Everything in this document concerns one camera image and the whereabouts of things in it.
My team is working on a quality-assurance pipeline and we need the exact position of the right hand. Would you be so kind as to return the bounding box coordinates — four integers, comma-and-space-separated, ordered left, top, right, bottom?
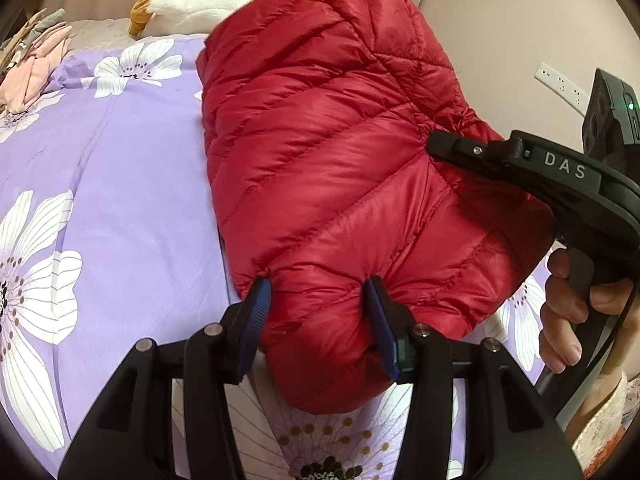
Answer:
539, 249, 639, 377

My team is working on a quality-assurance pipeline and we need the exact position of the grey beige bed sheet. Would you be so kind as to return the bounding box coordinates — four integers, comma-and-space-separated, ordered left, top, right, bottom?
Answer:
70, 18, 137, 51

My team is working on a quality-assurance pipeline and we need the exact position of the red puffer down jacket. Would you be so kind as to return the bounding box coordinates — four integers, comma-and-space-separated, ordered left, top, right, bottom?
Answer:
196, 0, 553, 414

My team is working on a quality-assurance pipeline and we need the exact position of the white wall power strip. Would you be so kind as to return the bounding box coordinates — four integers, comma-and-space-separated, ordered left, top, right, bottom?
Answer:
535, 62, 589, 116

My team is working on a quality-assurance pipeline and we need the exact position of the white plush goose toy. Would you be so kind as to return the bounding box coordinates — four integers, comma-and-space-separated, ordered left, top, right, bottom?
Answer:
128, 0, 254, 38

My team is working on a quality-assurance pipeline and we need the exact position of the purple floral duvet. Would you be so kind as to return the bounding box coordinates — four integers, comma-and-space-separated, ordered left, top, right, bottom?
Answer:
1, 36, 548, 479

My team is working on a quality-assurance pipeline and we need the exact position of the pink folded garment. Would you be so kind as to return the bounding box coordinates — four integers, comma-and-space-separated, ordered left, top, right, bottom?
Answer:
1, 22, 72, 114

